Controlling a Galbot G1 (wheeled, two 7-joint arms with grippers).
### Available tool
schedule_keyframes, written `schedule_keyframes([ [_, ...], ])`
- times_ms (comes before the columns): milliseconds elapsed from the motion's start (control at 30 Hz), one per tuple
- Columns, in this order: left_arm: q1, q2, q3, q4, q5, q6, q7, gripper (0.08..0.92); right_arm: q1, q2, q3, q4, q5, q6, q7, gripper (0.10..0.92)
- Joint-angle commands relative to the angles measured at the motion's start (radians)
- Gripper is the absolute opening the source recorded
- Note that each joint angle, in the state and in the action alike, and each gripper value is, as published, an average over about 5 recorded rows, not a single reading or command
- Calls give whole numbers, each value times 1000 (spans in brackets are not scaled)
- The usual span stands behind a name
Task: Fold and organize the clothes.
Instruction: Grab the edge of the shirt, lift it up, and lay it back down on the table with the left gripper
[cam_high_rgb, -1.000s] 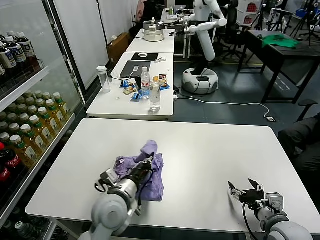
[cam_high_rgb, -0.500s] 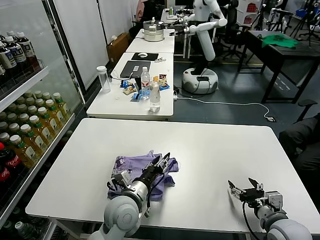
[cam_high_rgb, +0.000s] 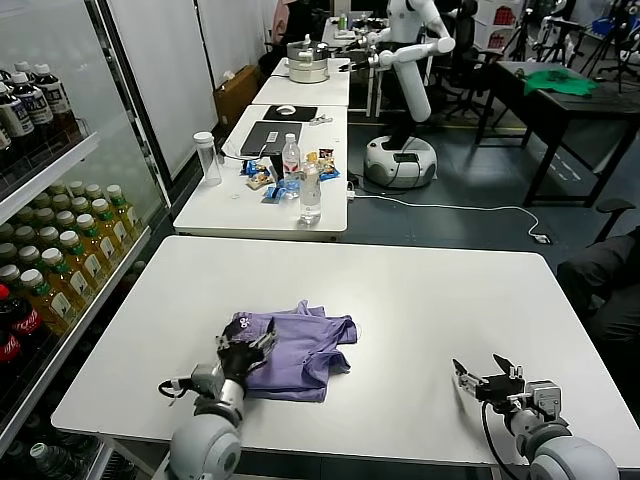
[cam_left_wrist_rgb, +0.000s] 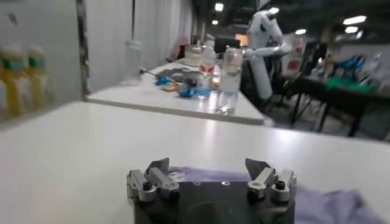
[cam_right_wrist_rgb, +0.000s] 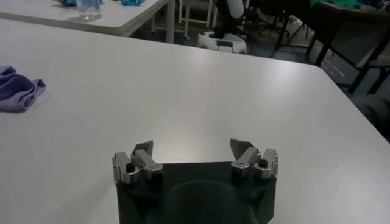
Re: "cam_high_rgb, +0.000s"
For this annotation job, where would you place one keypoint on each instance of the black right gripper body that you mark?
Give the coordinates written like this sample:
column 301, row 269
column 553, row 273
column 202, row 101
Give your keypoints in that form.
column 502, row 392

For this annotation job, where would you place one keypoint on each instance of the yellow tea bottle white cap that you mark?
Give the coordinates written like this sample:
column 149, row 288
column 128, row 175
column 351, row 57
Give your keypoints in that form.
column 48, row 236
column 120, row 210
column 93, row 192
column 76, row 189
column 47, row 305
column 60, row 202
column 25, row 235
column 28, row 255
column 80, row 265
column 65, row 285
column 8, row 275
column 65, row 221
column 44, row 217
column 107, row 227
column 79, row 206
column 6, row 250
column 95, row 245

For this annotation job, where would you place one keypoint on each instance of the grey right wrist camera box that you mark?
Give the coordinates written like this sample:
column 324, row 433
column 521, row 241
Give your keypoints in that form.
column 545, row 397

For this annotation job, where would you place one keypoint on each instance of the person in pink top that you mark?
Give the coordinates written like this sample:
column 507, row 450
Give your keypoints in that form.
column 282, row 15

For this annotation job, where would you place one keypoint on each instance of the clear unlabelled water bottle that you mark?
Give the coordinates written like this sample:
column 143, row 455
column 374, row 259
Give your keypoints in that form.
column 310, row 195

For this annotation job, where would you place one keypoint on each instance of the blue bin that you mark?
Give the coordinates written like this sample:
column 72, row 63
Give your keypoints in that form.
column 605, row 27

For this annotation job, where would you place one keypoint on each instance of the green cloth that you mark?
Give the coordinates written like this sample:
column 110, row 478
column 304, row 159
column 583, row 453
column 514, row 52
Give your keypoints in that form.
column 555, row 82

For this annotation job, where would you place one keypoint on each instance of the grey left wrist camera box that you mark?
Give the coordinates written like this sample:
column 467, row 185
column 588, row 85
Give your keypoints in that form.
column 205, row 377

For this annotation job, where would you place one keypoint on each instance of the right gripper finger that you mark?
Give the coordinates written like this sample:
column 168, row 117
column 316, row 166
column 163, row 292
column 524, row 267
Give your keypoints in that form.
column 512, row 371
column 469, row 381

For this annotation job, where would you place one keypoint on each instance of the metal steamer pot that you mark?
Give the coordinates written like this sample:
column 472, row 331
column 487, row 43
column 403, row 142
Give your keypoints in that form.
column 307, row 65

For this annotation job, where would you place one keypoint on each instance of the small grey clip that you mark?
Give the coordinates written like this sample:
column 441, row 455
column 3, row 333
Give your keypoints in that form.
column 320, row 119

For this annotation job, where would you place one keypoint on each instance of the dark tea bottle white cap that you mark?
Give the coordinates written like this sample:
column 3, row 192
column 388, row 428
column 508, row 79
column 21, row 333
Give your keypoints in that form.
column 22, row 67
column 52, row 95
column 12, row 120
column 32, row 107

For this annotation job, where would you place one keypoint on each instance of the white rectangular table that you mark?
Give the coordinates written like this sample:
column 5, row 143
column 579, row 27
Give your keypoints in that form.
column 337, row 72
column 220, row 210
column 300, row 92

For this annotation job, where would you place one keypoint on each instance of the black table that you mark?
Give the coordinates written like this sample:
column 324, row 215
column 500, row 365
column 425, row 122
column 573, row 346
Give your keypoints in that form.
column 565, row 115

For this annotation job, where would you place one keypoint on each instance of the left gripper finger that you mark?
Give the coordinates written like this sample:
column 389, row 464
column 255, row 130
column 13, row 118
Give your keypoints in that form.
column 226, row 340
column 267, row 342

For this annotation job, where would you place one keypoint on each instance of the small black box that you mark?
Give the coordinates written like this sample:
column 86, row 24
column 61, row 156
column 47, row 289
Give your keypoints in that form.
column 276, row 167

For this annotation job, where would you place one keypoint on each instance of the glass door drinks cabinet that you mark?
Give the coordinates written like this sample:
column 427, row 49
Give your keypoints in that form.
column 45, row 167

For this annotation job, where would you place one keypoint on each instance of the white desk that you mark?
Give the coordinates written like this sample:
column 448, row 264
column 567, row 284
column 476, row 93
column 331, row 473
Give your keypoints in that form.
column 335, row 37

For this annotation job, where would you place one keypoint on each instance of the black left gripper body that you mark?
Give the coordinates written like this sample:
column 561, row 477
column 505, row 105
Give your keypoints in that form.
column 240, row 360

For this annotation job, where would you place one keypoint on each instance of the yellow snack pack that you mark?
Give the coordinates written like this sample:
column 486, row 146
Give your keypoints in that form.
column 311, row 158

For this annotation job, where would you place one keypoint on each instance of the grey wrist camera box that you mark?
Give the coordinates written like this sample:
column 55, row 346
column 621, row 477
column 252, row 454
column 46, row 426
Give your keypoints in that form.
column 545, row 397
column 205, row 377

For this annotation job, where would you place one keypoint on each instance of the person in black clothes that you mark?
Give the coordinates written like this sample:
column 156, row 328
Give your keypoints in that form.
column 615, row 280

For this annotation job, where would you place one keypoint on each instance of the white power strip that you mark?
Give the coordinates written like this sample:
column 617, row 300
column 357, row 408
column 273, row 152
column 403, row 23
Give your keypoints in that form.
column 350, row 191

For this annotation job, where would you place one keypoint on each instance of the small white robot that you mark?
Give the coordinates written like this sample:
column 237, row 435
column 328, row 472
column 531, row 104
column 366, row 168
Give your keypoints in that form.
column 550, row 30

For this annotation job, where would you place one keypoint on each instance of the white computer mouse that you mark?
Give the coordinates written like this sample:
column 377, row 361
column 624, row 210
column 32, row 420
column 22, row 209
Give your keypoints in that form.
column 286, row 110

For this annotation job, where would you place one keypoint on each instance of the white floor adapter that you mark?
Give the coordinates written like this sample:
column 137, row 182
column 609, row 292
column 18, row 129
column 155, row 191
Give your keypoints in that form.
column 541, row 239

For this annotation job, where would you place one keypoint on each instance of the clear tumbler white lid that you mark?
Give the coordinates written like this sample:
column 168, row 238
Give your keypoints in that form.
column 207, row 160

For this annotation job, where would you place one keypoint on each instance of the white humanoid robot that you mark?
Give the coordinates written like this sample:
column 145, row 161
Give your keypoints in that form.
column 412, row 85

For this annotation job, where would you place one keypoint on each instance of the purple t-shirt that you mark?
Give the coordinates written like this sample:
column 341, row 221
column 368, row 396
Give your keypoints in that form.
column 300, row 360

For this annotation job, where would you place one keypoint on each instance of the blue white snack pack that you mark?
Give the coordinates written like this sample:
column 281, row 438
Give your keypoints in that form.
column 328, row 172

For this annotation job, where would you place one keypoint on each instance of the clear bottle green label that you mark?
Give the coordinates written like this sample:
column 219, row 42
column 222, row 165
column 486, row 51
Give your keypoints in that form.
column 50, row 462

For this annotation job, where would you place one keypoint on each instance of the black laptop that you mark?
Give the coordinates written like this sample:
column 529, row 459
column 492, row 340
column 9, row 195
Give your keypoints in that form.
column 272, row 137

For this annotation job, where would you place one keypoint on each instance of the water bottle red label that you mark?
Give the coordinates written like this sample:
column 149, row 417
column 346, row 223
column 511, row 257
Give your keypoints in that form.
column 291, row 160

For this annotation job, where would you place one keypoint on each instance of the cola bottle red label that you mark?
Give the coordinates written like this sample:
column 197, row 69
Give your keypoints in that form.
column 7, row 347
column 25, row 320

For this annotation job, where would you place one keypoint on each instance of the cream snack pack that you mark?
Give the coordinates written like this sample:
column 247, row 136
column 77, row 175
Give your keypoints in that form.
column 259, row 181

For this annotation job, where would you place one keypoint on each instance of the black mouse pad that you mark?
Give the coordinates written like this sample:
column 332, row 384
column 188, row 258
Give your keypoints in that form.
column 305, row 112

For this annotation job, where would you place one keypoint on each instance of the white shelf red boxes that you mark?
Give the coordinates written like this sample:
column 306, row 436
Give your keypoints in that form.
column 502, row 25

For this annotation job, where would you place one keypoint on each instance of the brown cardboard box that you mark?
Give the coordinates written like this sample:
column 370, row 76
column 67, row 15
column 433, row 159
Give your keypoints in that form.
column 235, row 97

